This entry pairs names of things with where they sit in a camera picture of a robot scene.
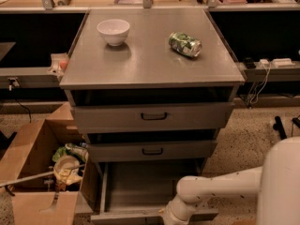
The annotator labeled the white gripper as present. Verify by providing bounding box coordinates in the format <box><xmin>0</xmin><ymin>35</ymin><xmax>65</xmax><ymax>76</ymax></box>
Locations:
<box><xmin>158</xmin><ymin>203</ymin><xmax>181</xmax><ymax>225</ymax></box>

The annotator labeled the grey bottom drawer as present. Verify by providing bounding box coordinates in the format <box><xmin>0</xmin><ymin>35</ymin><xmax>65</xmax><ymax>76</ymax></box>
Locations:
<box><xmin>91</xmin><ymin>159</ymin><xmax>203</xmax><ymax>225</ymax></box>

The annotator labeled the grey drawer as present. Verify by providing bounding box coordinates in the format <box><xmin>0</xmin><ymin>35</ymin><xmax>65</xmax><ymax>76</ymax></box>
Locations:
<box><xmin>91</xmin><ymin>159</ymin><xmax>203</xmax><ymax>225</ymax></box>
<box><xmin>87</xmin><ymin>140</ymin><xmax>218</xmax><ymax>162</ymax></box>
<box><xmin>71</xmin><ymin>102</ymin><xmax>233</xmax><ymax>134</ymax></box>

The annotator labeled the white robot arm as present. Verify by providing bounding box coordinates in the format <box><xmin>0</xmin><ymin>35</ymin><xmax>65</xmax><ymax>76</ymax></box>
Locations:
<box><xmin>159</xmin><ymin>137</ymin><xmax>300</xmax><ymax>225</ymax></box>

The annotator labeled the grey middle drawer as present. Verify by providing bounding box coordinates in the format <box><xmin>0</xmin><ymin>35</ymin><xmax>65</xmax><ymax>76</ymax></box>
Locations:
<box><xmin>87</xmin><ymin>140</ymin><xmax>218</xmax><ymax>162</ymax></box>

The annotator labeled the grey top drawer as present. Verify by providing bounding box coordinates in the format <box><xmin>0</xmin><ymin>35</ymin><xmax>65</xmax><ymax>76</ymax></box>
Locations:
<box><xmin>71</xmin><ymin>102</ymin><xmax>233</xmax><ymax>134</ymax></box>

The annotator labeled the grey metal drawer cabinet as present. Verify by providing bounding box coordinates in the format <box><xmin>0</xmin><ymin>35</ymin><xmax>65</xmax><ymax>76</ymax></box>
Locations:
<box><xmin>58</xmin><ymin>7</ymin><xmax>246</xmax><ymax>173</ymax></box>

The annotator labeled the crumpled paper plate trash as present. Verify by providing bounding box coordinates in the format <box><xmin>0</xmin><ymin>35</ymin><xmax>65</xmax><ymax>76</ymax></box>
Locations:
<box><xmin>53</xmin><ymin>156</ymin><xmax>83</xmax><ymax>186</ymax></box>

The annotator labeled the green plastic bag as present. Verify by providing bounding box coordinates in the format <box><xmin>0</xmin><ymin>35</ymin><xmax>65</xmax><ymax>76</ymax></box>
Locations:
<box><xmin>52</xmin><ymin>143</ymin><xmax>88</xmax><ymax>162</ymax></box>

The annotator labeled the brown cardboard box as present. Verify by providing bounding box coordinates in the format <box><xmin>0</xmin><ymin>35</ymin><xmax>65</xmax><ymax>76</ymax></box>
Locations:
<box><xmin>0</xmin><ymin>103</ymin><xmax>98</xmax><ymax>225</ymax></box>

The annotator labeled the black floor stand bar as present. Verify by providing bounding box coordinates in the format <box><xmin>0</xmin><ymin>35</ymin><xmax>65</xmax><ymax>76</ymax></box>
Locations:
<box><xmin>273</xmin><ymin>116</ymin><xmax>287</xmax><ymax>140</ymax></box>

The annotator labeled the grey metal rod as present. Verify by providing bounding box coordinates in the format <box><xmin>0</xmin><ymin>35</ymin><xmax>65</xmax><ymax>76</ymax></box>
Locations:
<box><xmin>0</xmin><ymin>163</ymin><xmax>86</xmax><ymax>188</ymax></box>

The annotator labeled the green crushed soda can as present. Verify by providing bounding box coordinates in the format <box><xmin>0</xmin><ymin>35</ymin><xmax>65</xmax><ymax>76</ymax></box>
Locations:
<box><xmin>169</xmin><ymin>32</ymin><xmax>203</xmax><ymax>58</ymax></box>

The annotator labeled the white power strip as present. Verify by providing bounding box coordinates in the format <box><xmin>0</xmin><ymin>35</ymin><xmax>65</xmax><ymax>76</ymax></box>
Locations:
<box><xmin>272</xmin><ymin>58</ymin><xmax>294</xmax><ymax>68</ymax></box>

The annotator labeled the small tray with orange ball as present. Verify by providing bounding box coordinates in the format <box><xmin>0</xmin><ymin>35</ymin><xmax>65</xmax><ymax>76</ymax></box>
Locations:
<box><xmin>47</xmin><ymin>52</ymin><xmax>69</xmax><ymax>77</ymax></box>

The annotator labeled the white ceramic bowl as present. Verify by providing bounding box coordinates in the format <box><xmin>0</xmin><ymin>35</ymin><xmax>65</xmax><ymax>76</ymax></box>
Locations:
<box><xmin>97</xmin><ymin>19</ymin><xmax>130</xmax><ymax>46</ymax></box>

